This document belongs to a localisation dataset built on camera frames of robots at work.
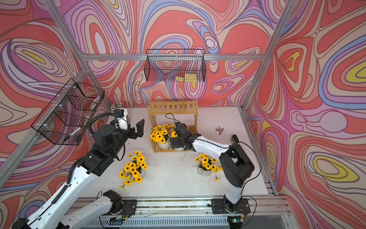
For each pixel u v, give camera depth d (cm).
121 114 54
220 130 105
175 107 83
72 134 72
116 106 96
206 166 76
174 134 82
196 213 73
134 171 71
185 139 68
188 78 82
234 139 96
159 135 80
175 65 85
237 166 46
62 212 39
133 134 60
